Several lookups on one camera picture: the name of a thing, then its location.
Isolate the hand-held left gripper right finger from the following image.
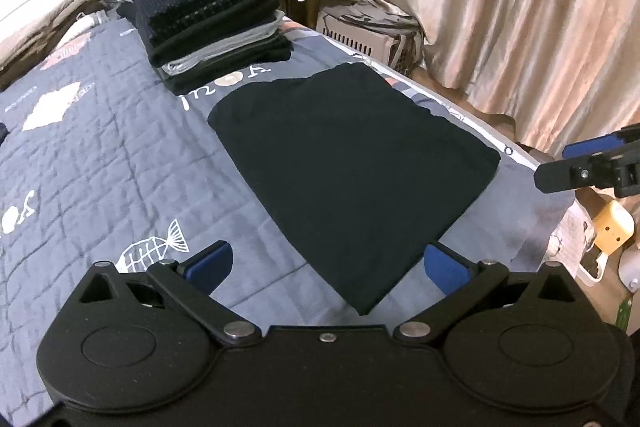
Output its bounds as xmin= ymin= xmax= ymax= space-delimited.
xmin=393 ymin=243 xmax=573 ymax=348

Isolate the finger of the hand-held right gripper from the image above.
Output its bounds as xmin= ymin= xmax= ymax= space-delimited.
xmin=534 ymin=151 xmax=640 ymax=198
xmin=561 ymin=124 xmax=640 ymax=160

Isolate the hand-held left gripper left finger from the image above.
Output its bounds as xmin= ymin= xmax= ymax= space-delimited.
xmin=70 ymin=241 xmax=262 ymax=348

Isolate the black t-shirt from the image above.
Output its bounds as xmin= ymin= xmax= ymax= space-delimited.
xmin=207 ymin=63 xmax=502 ymax=317

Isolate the stack of folded dark clothes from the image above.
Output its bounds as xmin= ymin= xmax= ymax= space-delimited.
xmin=116 ymin=0 xmax=292 ymax=96

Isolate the white mattress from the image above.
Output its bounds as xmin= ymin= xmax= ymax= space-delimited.
xmin=547 ymin=202 xmax=596 ymax=268

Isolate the yellow plastic container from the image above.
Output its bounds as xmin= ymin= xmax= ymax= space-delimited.
xmin=592 ymin=199 xmax=633 ymax=255

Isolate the grey quilted printed blanket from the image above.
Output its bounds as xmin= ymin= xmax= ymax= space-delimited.
xmin=0 ymin=14 xmax=576 ymax=408

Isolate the beige curtain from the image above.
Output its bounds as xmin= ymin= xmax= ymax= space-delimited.
xmin=337 ymin=0 xmax=640 ymax=162

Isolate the grey plastic pet carrier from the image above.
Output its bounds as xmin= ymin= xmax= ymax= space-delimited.
xmin=317 ymin=0 xmax=426 ymax=72

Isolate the stack of folded khaki pants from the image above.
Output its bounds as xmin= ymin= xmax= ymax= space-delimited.
xmin=0 ymin=0 xmax=108 ymax=82

